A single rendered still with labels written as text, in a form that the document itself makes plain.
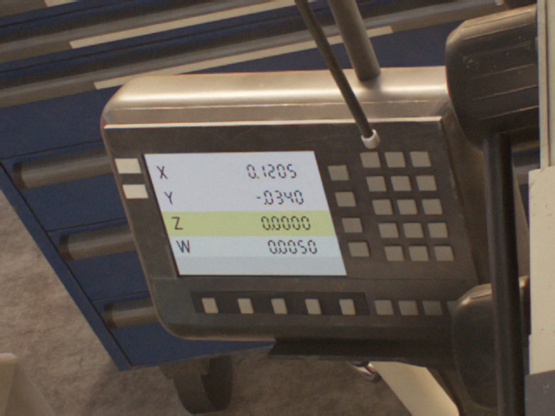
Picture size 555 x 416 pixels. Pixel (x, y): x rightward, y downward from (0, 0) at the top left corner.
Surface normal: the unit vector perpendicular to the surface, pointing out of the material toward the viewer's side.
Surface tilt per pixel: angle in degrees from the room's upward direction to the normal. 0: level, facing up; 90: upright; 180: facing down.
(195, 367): 90
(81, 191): 90
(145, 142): 70
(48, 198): 90
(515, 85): 49
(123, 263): 90
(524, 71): 41
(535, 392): 0
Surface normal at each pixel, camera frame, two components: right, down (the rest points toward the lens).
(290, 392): -0.36, -0.64
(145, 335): -0.11, 0.75
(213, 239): -0.39, 0.51
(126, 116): -0.42, -0.43
